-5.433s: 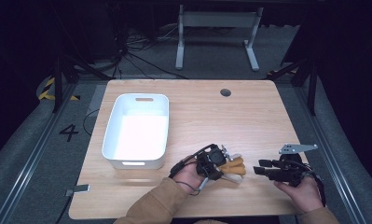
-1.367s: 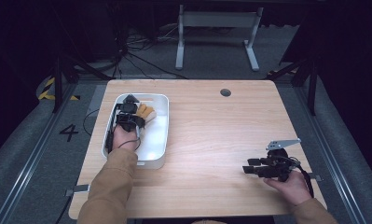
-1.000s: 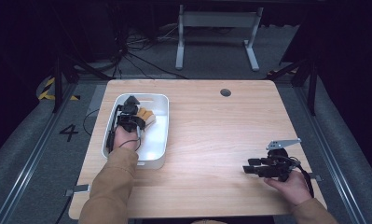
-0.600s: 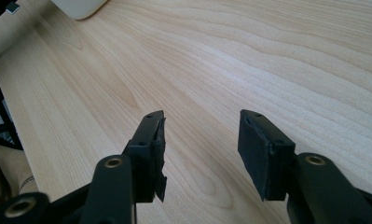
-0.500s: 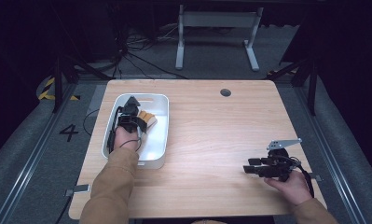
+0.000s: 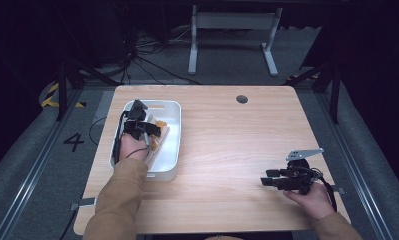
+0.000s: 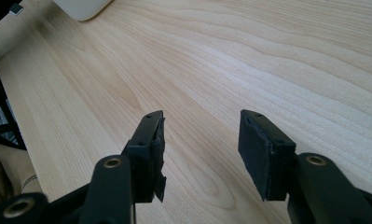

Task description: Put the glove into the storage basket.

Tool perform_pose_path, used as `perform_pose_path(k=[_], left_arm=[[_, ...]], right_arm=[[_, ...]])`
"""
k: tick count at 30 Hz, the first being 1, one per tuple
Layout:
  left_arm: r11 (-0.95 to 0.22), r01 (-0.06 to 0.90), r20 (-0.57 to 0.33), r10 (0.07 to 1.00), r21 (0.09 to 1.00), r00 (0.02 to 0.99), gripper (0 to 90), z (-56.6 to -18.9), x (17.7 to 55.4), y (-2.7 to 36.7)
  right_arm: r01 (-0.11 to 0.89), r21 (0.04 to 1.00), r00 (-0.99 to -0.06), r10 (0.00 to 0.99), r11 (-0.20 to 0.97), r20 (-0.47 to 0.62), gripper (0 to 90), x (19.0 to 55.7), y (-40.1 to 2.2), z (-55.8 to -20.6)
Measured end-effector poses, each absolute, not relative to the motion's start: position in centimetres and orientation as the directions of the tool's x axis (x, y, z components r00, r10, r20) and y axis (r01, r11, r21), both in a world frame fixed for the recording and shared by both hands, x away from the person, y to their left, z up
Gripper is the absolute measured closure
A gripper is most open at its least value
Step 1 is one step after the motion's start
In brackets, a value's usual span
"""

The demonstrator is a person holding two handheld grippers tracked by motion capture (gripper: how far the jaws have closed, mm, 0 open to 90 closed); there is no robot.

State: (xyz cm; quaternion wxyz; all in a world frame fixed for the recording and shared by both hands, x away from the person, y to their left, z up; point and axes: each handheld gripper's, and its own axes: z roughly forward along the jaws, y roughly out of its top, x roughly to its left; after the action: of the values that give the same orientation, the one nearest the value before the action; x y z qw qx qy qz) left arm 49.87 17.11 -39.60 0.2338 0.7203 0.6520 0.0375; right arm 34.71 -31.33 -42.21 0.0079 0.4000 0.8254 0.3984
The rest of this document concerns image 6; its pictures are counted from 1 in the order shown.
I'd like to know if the beige glove with orange fingers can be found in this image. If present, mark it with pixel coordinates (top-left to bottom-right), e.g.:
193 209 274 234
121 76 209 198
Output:
143 125 171 167

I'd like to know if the bundle of black floor cables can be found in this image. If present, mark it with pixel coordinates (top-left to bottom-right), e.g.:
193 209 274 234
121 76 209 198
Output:
120 26 201 86

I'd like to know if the person's tan clothing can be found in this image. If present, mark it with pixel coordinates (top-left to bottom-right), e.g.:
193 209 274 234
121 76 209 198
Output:
205 235 245 240

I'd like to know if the grey metal table bracket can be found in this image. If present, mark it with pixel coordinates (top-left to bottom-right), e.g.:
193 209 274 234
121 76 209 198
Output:
69 197 97 212
331 184 348 196

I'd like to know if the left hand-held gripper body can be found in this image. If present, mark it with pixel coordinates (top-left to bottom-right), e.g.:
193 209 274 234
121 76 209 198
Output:
122 99 150 141

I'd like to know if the person's right hand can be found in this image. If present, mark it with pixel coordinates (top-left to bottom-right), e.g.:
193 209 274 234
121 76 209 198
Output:
282 182 335 221

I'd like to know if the white plastic bin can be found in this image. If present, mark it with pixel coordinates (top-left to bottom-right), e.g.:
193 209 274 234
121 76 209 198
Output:
108 99 183 183

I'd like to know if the person's left hand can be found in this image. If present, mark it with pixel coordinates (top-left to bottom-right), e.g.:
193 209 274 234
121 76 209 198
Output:
119 133 150 164

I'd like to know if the aluminium floor rail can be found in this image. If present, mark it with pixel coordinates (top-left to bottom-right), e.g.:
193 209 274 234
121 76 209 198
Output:
0 89 85 240
315 89 393 240

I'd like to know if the black metal stand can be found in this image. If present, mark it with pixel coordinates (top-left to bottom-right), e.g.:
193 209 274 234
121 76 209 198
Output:
285 61 341 125
55 58 121 122

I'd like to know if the thin black floor cable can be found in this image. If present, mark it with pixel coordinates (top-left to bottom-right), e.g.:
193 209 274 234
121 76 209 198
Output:
88 115 108 147

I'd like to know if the grey metal stand frame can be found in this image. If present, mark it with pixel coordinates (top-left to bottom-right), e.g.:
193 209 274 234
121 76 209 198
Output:
187 4 284 78

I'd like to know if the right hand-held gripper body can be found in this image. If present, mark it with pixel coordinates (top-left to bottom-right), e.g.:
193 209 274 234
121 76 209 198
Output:
277 148 325 196

